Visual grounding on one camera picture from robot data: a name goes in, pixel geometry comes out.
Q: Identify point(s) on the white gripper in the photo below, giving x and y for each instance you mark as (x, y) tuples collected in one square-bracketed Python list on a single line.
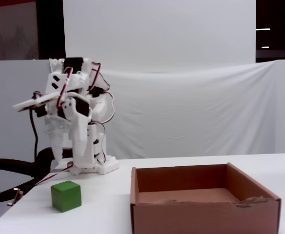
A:
[(65, 116)]

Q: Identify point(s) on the green cube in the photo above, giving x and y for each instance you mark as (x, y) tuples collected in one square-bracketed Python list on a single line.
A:
[(65, 197)]

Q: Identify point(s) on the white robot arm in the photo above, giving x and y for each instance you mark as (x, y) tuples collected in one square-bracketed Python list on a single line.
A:
[(100, 108)]

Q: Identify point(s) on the brown cardboard box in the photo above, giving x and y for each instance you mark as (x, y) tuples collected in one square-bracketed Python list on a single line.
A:
[(205, 219)]

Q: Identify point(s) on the large black spring clamp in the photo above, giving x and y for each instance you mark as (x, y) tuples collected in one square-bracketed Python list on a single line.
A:
[(43, 165)]

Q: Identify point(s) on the small metal clamp screw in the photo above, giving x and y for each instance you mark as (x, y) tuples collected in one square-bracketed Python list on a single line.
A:
[(16, 196)]

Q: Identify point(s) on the grey partition panel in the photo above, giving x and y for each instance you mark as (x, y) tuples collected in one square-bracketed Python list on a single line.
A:
[(10, 80)]

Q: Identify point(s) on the brown wooden panel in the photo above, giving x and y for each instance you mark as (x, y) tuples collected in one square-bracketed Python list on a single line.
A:
[(10, 31)]

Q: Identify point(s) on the white backdrop cloth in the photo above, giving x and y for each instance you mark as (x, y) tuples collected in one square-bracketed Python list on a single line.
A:
[(193, 109)]

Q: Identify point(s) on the white backdrop screen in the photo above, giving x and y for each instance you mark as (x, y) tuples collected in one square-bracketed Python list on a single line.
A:
[(157, 29)]

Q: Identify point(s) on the long ceiling light strip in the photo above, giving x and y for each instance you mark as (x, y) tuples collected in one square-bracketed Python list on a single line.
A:
[(262, 29)]

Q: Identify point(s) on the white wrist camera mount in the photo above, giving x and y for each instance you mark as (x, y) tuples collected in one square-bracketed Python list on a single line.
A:
[(35, 102)]

